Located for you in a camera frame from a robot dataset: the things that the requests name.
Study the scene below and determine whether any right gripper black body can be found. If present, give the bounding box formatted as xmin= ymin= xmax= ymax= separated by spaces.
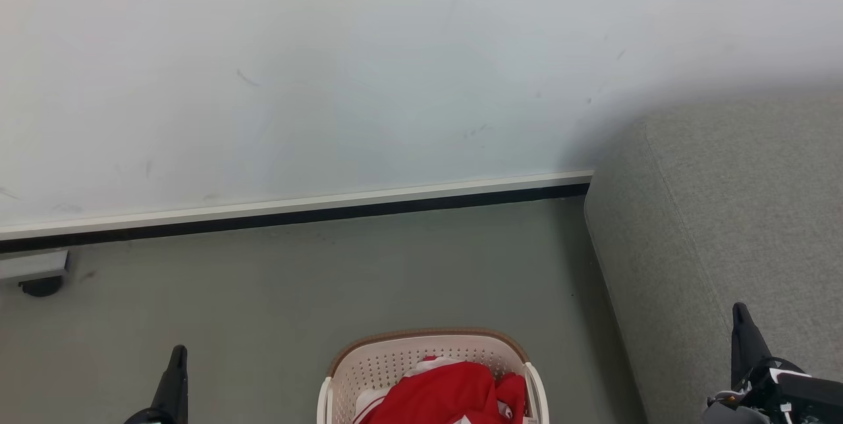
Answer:
xmin=708 ymin=356 xmax=807 ymax=424

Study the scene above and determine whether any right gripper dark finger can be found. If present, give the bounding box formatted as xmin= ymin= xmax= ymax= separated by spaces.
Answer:
xmin=732 ymin=302 xmax=773 ymax=390

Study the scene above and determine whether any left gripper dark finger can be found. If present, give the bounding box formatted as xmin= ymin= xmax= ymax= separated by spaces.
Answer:
xmin=151 ymin=344 xmax=189 ymax=424

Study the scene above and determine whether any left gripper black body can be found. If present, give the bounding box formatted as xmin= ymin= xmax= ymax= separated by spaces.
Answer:
xmin=123 ymin=408 xmax=173 ymax=424

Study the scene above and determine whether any red garment with white stripes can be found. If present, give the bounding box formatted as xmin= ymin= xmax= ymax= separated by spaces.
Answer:
xmin=354 ymin=356 xmax=528 ymax=424

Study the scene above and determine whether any grey fabric sofa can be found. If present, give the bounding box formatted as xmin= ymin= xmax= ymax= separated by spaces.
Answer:
xmin=584 ymin=91 xmax=843 ymax=424

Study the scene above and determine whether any black caster wheel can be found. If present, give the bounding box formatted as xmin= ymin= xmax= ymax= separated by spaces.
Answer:
xmin=18 ymin=275 xmax=64 ymax=298

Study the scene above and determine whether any white and black baseboard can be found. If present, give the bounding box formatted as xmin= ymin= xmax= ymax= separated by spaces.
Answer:
xmin=0 ymin=170 xmax=594 ymax=255

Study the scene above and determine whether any cream plastic laundry basket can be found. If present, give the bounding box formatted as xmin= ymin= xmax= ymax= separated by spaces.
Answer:
xmin=317 ymin=327 xmax=550 ymax=424

